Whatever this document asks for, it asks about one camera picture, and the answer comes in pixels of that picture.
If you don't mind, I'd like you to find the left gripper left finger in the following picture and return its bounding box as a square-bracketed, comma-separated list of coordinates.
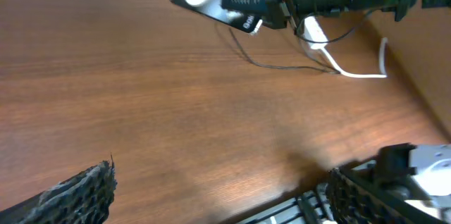
[1, 160, 117, 224]

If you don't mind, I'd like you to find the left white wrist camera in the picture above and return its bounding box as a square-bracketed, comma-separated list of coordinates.
[348, 142, 451, 218]

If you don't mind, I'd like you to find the white power strip cord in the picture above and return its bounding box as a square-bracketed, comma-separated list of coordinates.
[319, 37, 389, 79]

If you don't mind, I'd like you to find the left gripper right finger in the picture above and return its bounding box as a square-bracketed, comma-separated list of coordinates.
[326, 167, 450, 224]

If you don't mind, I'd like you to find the white power strip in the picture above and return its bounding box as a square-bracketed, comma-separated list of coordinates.
[302, 16, 328, 50]

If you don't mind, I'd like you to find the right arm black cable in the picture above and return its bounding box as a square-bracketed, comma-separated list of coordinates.
[295, 7, 380, 44]

